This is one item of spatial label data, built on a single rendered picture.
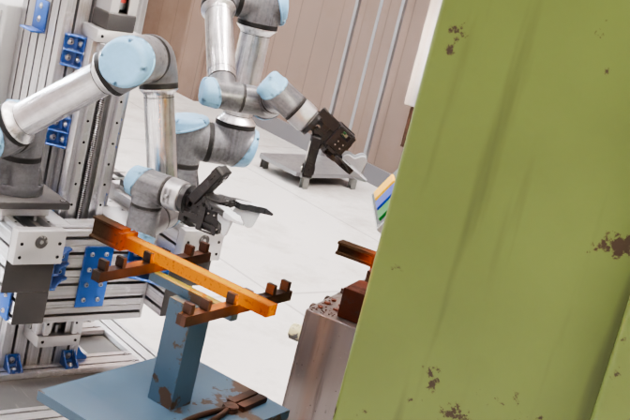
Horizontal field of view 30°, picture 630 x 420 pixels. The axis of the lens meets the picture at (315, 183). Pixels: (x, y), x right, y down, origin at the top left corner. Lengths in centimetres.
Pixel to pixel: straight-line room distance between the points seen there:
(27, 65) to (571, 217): 188
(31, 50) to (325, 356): 138
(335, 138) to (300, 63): 543
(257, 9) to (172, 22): 646
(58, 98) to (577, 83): 137
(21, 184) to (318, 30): 536
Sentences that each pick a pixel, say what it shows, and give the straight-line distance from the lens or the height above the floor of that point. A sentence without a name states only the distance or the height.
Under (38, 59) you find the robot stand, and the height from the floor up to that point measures 112.
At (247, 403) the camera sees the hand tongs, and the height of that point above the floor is 75.
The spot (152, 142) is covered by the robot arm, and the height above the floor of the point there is 106.
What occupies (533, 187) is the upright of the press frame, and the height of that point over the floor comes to 136.
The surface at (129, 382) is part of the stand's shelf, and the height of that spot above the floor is 74.
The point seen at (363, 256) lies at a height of 100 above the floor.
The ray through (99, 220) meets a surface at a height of 102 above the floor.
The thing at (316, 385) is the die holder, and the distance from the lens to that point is 246.
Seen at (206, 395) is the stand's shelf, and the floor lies 74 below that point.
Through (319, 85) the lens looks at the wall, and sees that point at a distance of 819.
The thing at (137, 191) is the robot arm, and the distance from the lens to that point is 280.
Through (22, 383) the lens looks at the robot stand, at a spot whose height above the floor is 21.
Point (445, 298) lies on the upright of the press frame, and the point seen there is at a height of 113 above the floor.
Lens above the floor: 173
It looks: 14 degrees down
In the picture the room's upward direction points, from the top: 14 degrees clockwise
